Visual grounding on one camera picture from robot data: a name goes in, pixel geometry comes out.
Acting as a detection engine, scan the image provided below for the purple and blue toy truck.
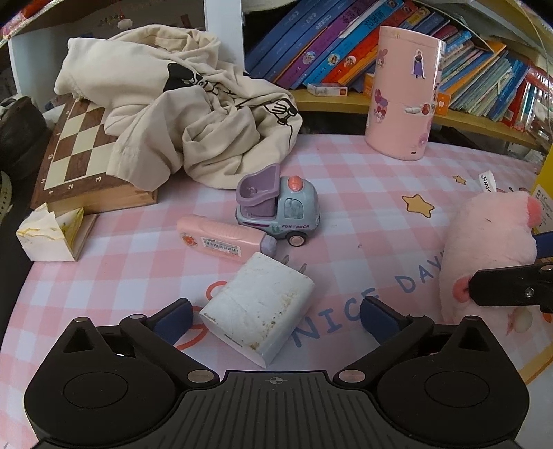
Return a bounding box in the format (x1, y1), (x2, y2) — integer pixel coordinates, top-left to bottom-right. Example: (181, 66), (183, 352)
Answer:
(235, 165), (321, 248)

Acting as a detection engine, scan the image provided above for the pink checkered desktop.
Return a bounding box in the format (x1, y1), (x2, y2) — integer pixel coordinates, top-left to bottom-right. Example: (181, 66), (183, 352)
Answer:
(0, 130), (553, 432)

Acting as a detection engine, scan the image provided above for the cardboard box with yellow flaps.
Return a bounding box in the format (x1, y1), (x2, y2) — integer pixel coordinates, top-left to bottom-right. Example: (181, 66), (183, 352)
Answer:
(529, 142), (553, 203)

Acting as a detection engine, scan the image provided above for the pink cream tube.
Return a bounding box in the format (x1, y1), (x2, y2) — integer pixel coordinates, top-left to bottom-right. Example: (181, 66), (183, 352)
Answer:
(176, 214), (277, 263)

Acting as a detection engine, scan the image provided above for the dark brown bag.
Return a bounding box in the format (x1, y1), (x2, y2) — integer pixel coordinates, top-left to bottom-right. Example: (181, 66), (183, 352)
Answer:
(0, 96), (48, 173)

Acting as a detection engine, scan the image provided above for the pink plush toy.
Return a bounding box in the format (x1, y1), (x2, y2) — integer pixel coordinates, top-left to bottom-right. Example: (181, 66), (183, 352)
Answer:
(438, 170), (547, 335)

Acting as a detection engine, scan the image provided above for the wooden bookshelf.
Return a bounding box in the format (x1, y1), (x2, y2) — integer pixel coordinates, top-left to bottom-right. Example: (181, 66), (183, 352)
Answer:
(203, 0), (553, 152)

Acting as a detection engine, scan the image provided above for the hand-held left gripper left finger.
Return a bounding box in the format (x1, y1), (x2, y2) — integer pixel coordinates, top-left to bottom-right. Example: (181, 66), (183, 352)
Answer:
(60, 298), (221, 387)

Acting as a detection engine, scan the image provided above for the white charger adapter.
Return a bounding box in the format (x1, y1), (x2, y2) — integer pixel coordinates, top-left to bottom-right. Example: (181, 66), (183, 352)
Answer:
(199, 252), (315, 369)

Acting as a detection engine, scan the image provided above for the pink cylinder with stickers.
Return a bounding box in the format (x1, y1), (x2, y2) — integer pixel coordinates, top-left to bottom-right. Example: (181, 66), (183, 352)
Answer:
(364, 25), (446, 162)

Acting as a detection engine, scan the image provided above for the wooden chessboard box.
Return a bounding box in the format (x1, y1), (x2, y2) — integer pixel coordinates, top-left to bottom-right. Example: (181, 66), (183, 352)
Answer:
(30, 97), (158, 214)

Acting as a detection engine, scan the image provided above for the grey side shelf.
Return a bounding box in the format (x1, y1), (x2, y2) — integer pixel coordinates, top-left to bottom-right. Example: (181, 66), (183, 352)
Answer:
(0, 0), (206, 100)

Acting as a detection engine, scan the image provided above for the white and yellow tissue box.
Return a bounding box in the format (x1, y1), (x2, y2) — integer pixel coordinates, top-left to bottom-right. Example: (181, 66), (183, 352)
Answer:
(16, 203), (85, 262)

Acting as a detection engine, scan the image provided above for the small white and orange box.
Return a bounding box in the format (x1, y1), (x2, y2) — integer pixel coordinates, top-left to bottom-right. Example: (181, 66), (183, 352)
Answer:
(307, 82), (348, 98)

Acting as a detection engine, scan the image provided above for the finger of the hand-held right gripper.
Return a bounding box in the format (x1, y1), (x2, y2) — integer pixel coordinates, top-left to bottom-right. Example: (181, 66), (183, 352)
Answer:
(469, 262), (553, 314)
(532, 230), (553, 260)

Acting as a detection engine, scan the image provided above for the cream hoodie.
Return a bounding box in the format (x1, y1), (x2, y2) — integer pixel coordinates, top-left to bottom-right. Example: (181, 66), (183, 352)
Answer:
(54, 23), (304, 191)

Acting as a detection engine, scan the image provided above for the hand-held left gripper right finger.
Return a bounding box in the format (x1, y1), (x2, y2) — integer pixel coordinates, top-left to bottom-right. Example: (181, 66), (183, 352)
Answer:
(335, 296), (497, 387)

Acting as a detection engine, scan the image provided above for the row of colourful books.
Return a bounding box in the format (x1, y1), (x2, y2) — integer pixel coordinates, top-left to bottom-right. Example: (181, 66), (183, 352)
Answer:
(244, 0), (553, 134)

